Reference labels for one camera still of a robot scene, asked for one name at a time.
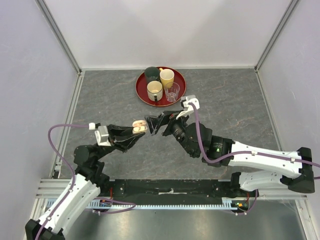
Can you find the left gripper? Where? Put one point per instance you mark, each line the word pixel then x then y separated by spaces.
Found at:
pixel 122 137

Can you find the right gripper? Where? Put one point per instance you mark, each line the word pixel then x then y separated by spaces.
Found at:
pixel 154 123

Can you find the cream earbud charging case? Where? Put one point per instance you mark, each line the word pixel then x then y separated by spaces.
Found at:
pixel 139 126

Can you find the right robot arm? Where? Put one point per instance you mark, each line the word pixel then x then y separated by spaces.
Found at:
pixel 293 169

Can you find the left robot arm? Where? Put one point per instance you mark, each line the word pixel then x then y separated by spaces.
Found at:
pixel 87 179

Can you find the clear glass tumbler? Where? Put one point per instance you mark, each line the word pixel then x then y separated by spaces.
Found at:
pixel 172 90

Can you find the red round tray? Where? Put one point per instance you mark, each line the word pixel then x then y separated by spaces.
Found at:
pixel 141 89

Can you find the yellow mug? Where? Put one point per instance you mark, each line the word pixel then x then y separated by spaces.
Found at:
pixel 166 77

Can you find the dark green mug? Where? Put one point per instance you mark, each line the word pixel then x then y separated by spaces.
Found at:
pixel 152 73

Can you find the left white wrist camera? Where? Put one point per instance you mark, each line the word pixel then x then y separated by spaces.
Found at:
pixel 102 136

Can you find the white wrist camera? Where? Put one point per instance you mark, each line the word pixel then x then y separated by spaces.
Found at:
pixel 186 102
pixel 102 136

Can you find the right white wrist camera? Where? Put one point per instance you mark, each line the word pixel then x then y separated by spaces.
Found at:
pixel 186 102

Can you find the cream mug black handle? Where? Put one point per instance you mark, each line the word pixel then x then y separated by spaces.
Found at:
pixel 155 91

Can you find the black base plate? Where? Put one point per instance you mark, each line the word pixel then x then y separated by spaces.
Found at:
pixel 172 191

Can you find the slotted cable duct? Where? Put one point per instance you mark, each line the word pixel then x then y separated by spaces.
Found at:
pixel 226 204

